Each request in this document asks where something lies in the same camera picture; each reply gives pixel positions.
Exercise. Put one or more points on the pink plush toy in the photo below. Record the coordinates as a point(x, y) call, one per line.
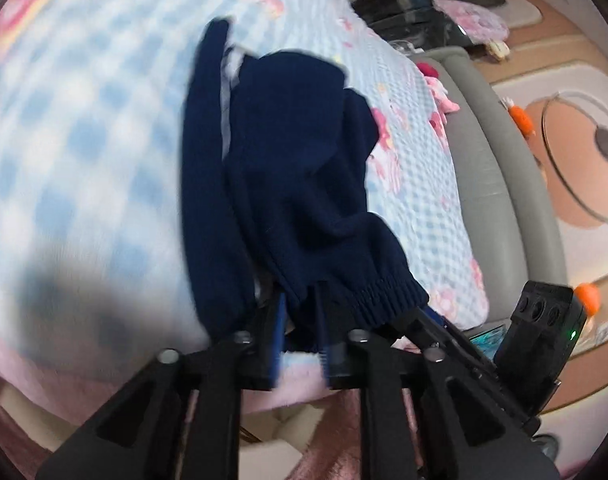
point(436, 85)

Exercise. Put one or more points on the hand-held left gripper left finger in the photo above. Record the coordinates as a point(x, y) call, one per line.
point(279, 345)

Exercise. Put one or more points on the phone with lit screen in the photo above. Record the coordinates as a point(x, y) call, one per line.
point(486, 337)

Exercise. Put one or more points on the orange plush toy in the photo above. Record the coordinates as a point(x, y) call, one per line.
point(521, 117)

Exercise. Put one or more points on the small orange toy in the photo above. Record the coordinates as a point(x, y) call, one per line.
point(586, 295)

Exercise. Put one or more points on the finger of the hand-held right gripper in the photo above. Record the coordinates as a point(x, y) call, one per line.
point(459, 340)

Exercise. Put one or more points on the grey padded bed frame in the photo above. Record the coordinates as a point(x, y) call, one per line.
point(494, 160)

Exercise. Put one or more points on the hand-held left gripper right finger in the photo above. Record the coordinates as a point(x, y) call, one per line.
point(326, 355)

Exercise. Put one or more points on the navy white-striped pants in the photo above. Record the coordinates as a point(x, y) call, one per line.
point(294, 160)

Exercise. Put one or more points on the pink carpet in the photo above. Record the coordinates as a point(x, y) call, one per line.
point(8, 435)

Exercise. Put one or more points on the checkered cartoon printed blanket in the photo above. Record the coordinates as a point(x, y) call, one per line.
point(83, 135)

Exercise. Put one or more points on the white yellow plush toy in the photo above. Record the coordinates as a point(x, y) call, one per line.
point(496, 49)

